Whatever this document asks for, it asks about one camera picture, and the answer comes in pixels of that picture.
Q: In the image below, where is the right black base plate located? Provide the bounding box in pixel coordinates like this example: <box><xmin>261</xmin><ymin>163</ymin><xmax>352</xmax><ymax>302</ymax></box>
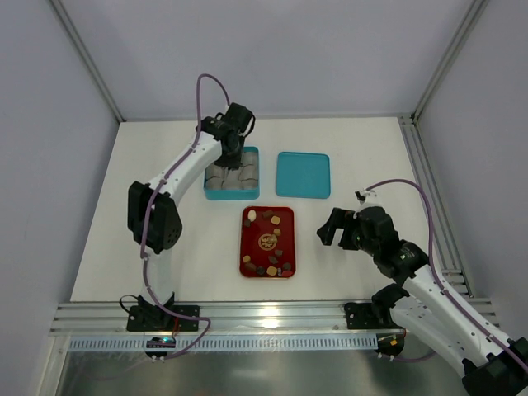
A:
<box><xmin>343</xmin><ymin>302</ymin><xmax>394</xmax><ymax>330</ymax></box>

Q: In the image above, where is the slotted cable duct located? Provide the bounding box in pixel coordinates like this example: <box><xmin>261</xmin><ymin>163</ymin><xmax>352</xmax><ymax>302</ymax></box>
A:
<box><xmin>68</xmin><ymin>333</ymin><xmax>378</xmax><ymax>352</ymax></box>

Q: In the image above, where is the teal tin lid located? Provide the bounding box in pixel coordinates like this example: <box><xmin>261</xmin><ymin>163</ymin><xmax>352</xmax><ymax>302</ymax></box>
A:
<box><xmin>276</xmin><ymin>152</ymin><xmax>332</xmax><ymax>199</ymax></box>

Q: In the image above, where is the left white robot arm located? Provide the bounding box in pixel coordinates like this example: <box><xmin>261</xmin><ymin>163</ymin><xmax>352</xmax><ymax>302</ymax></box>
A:
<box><xmin>127</xmin><ymin>102</ymin><xmax>256</xmax><ymax>314</ymax></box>

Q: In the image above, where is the right frame rail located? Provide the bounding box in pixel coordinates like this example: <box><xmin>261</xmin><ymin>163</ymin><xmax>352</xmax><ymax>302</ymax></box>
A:
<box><xmin>398</xmin><ymin>115</ymin><xmax>474</xmax><ymax>299</ymax></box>

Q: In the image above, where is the red rectangular tray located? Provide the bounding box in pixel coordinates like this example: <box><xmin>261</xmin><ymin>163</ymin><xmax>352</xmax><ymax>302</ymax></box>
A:
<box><xmin>238</xmin><ymin>205</ymin><xmax>297</xmax><ymax>280</ymax></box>

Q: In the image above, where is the aluminium rail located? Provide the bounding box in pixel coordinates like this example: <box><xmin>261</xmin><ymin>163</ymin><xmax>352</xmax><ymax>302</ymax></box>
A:
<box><xmin>49</xmin><ymin>299</ymin><xmax>502</xmax><ymax>337</ymax></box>

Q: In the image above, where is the caramel square chocolate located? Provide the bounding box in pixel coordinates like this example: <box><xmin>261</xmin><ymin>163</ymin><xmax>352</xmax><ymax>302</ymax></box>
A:
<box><xmin>266</xmin><ymin>266</ymin><xmax>277</xmax><ymax>276</ymax></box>

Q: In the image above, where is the teal tin box with cups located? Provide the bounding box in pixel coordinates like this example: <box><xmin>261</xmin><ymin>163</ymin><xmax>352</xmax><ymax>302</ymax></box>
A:
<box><xmin>203</xmin><ymin>147</ymin><xmax>260</xmax><ymax>201</ymax></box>

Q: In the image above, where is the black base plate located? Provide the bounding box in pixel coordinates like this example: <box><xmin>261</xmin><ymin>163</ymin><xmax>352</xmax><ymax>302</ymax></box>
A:
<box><xmin>125</xmin><ymin>304</ymin><xmax>200</xmax><ymax>332</ymax></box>
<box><xmin>343</xmin><ymin>302</ymin><xmax>394</xmax><ymax>330</ymax></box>

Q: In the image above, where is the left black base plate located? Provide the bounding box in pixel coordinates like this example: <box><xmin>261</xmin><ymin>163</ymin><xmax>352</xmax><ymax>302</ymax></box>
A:
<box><xmin>125</xmin><ymin>304</ymin><xmax>200</xmax><ymax>332</ymax></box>

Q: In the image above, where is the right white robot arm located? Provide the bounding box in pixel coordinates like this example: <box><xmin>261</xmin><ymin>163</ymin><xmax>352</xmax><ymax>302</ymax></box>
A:
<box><xmin>317</xmin><ymin>206</ymin><xmax>527</xmax><ymax>395</ymax></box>

